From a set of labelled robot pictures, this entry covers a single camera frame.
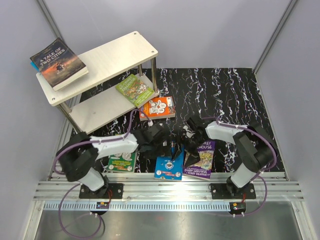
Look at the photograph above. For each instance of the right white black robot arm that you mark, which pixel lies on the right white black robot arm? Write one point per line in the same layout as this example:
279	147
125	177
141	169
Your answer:
255	148

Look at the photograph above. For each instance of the purple 52-storey treehouse book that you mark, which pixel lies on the purple 52-storey treehouse book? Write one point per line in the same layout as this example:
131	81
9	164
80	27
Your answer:
202	169

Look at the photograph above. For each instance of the white two-tier metal shelf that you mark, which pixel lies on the white two-tier metal shelf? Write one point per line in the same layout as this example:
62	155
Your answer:
104	63

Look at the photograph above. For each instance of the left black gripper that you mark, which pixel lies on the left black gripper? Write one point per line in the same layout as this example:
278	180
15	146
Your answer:
164	151

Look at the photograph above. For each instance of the blue 91-storey treehouse book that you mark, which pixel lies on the blue 91-storey treehouse book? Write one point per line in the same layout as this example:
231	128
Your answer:
34	66

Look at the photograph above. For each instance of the white slotted cable duct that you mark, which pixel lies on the white slotted cable duct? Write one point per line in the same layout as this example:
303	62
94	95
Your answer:
119	206

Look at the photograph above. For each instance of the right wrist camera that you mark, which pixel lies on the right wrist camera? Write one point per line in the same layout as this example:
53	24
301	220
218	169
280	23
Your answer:
187	131

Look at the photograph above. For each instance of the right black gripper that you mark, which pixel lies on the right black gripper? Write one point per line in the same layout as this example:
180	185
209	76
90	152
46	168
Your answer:
193	157

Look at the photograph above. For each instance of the dark tale of two cities book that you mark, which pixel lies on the dark tale of two cities book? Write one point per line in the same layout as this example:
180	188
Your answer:
59	65

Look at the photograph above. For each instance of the orange paperback book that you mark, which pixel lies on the orange paperback book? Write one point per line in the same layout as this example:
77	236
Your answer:
159	108

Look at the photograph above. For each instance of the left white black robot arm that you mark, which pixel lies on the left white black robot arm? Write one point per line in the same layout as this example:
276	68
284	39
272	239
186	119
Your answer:
78	156

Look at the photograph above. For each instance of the light blue paperback book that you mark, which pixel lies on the light blue paperback book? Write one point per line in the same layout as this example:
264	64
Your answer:
169	170

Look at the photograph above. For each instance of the aluminium mounting rail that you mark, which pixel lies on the aluminium mounting rail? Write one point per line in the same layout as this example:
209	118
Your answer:
143	187

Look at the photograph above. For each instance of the black marble pattern mat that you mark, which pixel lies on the black marble pattern mat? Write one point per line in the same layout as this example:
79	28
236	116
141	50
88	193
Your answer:
231	94

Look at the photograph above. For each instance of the dark green paperback book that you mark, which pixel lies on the dark green paperback book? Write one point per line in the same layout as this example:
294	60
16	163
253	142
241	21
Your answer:
122	162

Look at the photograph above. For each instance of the green 65-storey treehouse book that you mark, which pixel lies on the green 65-storey treehouse book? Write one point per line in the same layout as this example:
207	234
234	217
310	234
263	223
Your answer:
137	89

